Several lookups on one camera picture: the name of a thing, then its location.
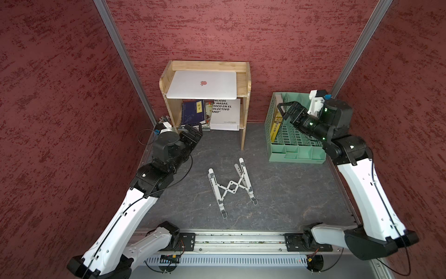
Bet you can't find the metal base rail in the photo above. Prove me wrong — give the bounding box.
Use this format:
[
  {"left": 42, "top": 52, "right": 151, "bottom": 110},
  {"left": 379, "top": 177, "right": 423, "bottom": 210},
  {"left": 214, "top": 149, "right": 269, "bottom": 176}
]
[{"left": 146, "top": 230, "right": 358, "bottom": 270}]

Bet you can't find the yellow book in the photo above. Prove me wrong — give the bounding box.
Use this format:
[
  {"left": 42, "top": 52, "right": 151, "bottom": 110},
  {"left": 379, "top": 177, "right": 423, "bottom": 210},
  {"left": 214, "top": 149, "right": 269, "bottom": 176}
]
[{"left": 269, "top": 111, "right": 283, "bottom": 143}]

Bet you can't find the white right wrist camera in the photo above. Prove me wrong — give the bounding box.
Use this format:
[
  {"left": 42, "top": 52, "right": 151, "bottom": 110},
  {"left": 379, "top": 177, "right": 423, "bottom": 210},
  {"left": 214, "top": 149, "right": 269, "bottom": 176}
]
[{"left": 308, "top": 90, "right": 328, "bottom": 117}]

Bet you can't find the white folding laptop stand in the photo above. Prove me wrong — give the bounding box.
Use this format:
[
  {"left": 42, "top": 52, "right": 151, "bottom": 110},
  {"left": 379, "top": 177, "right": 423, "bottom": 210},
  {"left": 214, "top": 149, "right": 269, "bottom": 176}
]
[{"left": 207, "top": 158, "right": 258, "bottom": 219}]

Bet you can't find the silver laptop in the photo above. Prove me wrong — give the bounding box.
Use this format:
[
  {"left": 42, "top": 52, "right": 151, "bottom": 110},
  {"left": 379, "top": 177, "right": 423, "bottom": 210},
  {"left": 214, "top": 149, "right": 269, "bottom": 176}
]
[{"left": 166, "top": 70, "right": 237, "bottom": 100}]

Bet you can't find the white paperback book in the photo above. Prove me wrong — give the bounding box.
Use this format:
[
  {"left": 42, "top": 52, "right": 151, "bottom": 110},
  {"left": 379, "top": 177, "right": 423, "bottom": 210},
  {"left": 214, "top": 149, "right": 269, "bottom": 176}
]
[{"left": 210, "top": 98, "right": 240, "bottom": 131}]

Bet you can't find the wooden shelf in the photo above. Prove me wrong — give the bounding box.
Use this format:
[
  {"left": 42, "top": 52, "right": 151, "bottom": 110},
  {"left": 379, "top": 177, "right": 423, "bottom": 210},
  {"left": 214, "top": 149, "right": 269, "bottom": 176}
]
[{"left": 159, "top": 60, "right": 252, "bottom": 149}]

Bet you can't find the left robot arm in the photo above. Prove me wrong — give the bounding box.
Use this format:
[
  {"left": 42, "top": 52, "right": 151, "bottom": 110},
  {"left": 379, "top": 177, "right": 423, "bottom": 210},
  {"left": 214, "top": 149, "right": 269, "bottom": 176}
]
[{"left": 67, "top": 122, "right": 203, "bottom": 279}]

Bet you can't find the colourful illustrated book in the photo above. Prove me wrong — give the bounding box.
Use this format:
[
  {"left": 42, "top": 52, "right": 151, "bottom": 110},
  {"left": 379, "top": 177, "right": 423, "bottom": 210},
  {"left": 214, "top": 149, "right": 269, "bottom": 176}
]
[{"left": 202, "top": 101, "right": 214, "bottom": 130}]

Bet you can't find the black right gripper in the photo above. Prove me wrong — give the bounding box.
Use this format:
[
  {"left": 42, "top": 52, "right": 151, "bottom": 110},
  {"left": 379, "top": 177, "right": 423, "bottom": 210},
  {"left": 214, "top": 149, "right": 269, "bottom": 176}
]
[{"left": 277, "top": 100, "right": 331, "bottom": 141}]

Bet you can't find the green plastic file organizer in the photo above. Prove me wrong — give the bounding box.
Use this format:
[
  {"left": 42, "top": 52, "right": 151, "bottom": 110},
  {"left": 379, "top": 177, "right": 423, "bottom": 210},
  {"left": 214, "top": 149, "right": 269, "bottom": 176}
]
[{"left": 264, "top": 93, "right": 326, "bottom": 165}]

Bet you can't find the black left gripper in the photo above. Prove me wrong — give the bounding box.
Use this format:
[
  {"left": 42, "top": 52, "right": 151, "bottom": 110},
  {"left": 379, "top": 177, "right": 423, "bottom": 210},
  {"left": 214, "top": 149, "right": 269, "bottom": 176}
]
[{"left": 168, "top": 122, "right": 203, "bottom": 174}]

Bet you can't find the navy blue book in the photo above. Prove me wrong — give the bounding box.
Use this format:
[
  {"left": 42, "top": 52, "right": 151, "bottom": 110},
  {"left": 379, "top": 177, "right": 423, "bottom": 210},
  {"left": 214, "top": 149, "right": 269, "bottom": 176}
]
[{"left": 180, "top": 100, "right": 206, "bottom": 130}]

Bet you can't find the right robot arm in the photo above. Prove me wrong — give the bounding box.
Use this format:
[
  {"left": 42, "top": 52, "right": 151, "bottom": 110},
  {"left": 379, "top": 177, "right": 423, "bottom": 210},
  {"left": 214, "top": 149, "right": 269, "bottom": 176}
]
[{"left": 277, "top": 99, "right": 419, "bottom": 260}]

